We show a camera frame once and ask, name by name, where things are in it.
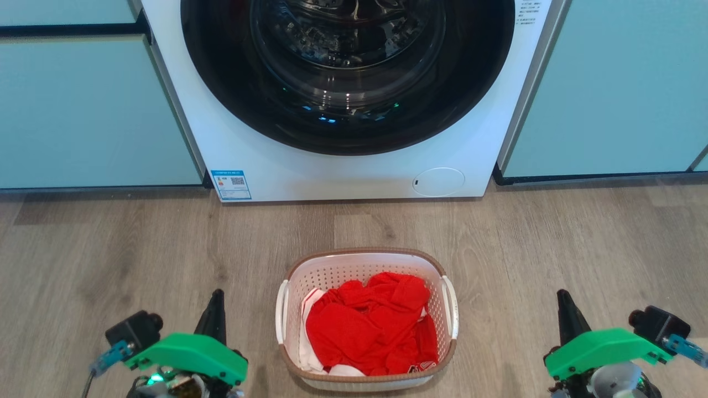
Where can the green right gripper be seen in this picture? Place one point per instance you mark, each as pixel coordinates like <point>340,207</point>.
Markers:
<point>603,348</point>

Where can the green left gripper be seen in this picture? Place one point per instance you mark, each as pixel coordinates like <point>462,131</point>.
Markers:
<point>188,354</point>

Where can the white perforated laundry basket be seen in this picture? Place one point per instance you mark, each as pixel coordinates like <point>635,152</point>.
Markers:
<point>359,265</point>

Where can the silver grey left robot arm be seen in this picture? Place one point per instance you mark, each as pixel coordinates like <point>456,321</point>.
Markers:
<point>182,384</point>

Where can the white garment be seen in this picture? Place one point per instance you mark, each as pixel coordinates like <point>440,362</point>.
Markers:
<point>307,354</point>

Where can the blue energy label sticker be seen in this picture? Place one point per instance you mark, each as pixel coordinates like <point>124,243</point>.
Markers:
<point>231,184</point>

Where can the red garment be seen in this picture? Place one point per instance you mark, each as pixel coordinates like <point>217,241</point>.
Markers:
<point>359,326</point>

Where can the round white filter cover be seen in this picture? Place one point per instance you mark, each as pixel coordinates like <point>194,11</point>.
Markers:
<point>438,182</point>

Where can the white front-load washing machine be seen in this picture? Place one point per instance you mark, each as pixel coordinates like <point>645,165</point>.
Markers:
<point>354,177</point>

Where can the narrow pale teal cabinet door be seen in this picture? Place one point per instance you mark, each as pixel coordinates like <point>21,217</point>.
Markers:
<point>702,163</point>

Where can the black round washer door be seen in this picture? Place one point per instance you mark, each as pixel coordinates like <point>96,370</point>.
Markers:
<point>232,94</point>

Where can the wide pale teal cabinet door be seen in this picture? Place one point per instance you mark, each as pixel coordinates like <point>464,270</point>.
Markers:
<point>614,88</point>

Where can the large pale teal cabinet door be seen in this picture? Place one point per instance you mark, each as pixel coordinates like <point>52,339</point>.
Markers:
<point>88,116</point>

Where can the printed text label on washer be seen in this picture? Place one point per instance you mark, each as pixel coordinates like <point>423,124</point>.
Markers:
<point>531,11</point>

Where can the pale teal cabinet drawer front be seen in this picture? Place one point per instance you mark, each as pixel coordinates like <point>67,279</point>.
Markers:
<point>61,11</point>

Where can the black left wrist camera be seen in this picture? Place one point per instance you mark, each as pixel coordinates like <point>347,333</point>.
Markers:
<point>135,331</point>

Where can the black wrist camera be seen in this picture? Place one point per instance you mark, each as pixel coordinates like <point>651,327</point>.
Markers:
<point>661,326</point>
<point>135,331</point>

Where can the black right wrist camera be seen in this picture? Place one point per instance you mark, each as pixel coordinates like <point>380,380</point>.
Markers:
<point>661,326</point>

